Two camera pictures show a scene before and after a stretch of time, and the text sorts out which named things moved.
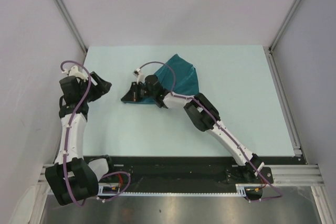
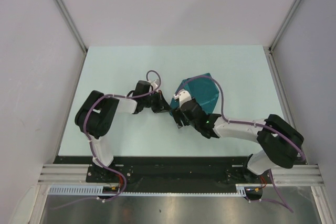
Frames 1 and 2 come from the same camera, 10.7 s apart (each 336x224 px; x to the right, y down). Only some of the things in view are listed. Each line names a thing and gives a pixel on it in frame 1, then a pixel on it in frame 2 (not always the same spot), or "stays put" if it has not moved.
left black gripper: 103,86 to 162,105
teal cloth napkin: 186,78 to 202,88
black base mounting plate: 145,171 stays put
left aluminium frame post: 64,8 stays put
